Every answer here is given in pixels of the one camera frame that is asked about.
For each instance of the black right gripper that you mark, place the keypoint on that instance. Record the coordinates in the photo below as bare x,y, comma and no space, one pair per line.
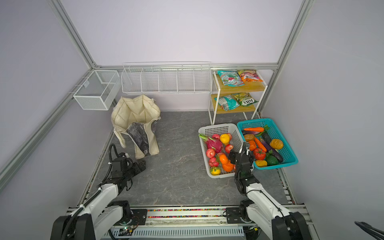
243,154

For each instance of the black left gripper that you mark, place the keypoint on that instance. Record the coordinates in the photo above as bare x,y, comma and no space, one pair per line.
134,167

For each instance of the red apple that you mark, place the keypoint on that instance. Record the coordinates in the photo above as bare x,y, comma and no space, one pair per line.
210,153
228,148

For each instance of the orange fruit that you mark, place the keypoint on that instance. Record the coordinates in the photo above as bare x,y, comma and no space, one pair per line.
223,158
228,167

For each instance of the yellow mango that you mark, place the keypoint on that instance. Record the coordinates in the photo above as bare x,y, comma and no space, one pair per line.
225,139

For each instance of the cream canvas grocery bag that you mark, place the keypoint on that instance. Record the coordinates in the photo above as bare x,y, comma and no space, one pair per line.
137,118

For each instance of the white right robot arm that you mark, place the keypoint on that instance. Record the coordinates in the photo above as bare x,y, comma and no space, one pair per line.
276,221

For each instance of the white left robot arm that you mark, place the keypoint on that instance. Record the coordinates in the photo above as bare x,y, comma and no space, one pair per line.
100,212

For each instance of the teal snack bag lower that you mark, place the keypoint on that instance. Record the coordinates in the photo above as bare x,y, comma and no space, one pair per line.
227,103

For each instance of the teal snack bag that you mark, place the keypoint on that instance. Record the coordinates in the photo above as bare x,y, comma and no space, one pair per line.
230,78
227,103

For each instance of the green snack bag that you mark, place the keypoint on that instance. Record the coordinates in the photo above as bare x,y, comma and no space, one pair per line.
244,99

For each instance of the teal snack bag top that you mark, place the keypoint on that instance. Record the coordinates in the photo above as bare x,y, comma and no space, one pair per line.
230,78

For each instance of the orange snack bag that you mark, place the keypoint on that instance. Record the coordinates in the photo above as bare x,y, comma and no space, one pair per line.
249,76

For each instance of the white plastic fruit basket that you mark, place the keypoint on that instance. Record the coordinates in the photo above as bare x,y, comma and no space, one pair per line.
236,141

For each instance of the red tomato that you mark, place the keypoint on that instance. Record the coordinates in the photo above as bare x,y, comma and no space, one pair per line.
259,154

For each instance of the dark purple eggplant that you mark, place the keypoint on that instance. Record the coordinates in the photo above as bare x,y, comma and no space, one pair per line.
267,141

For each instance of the green avocado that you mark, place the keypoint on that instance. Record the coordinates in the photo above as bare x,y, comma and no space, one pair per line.
272,160

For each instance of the pink dragon fruit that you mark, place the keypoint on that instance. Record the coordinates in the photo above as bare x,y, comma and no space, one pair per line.
212,143

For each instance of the yellow lemon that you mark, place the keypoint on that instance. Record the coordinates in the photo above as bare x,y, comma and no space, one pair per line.
215,171

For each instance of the red apple in basket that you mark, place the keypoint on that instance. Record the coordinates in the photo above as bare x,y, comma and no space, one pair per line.
210,153

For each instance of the brown potato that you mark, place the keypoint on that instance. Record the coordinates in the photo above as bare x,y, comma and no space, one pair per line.
276,144

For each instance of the teal plastic vegetable basket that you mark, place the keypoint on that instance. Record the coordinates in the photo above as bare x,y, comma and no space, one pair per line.
253,138

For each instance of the two-tier wooden shelf rack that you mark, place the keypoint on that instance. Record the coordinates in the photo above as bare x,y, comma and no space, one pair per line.
256,89

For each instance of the white mesh box basket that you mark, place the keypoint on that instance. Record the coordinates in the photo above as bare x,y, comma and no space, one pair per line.
98,91

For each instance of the black tripod leg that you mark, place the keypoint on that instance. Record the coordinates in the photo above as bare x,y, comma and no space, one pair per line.
374,232

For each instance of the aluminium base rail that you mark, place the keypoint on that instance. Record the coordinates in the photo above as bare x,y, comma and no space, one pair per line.
177,223

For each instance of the white wire wall basket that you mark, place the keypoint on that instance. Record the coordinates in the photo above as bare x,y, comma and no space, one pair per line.
167,77

